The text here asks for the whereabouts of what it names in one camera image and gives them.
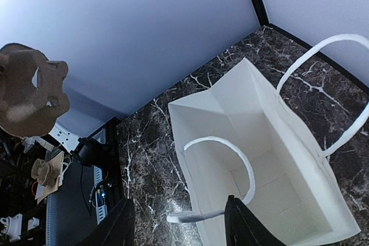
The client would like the brown pulp cup carrier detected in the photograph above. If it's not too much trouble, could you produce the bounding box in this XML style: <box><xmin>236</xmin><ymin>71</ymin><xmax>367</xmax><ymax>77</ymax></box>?
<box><xmin>1</xmin><ymin>43</ymin><xmax>70</xmax><ymax>137</ymax></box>

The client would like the stack of pulp carriers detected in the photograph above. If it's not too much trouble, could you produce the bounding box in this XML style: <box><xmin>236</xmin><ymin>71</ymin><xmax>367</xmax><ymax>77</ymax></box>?
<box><xmin>31</xmin><ymin>158</ymin><xmax>62</xmax><ymax>187</ymax></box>

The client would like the brown paper bag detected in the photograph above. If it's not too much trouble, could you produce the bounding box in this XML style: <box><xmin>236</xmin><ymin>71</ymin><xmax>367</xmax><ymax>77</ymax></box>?
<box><xmin>167</xmin><ymin>34</ymin><xmax>368</xmax><ymax>245</ymax></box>

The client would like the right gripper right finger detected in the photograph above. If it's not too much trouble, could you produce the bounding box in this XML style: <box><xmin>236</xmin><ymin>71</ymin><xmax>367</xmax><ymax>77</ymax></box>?
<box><xmin>224</xmin><ymin>195</ymin><xmax>284</xmax><ymax>246</ymax></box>

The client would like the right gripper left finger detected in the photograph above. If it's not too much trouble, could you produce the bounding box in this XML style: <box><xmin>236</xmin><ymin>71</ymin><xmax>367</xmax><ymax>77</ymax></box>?
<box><xmin>77</xmin><ymin>199</ymin><xmax>135</xmax><ymax>246</ymax></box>

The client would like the small circuit board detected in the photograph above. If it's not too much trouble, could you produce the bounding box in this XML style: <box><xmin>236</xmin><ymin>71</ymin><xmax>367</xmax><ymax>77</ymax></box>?
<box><xmin>91</xmin><ymin>184</ymin><xmax>106</xmax><ymax>207</ymax></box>

